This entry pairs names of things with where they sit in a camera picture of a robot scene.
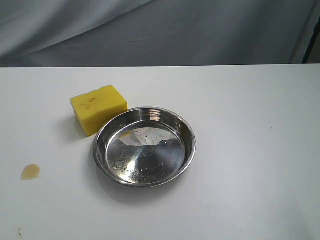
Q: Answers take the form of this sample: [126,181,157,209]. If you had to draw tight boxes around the round stainless steel dish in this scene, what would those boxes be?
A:
[92,107,197,188]

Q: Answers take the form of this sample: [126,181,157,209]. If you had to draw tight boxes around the yellow sponge block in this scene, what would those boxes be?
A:
[70,85,128,137]

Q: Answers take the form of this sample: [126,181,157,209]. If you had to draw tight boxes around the brown liquid spill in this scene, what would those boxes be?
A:
[20,164,41,181]

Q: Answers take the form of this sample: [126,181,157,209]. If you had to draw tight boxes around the grey backdrop cloth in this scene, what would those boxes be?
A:
[0,0,320,67]

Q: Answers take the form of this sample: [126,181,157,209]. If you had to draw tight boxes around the black stand pole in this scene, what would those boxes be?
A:
[301,20,320,64]

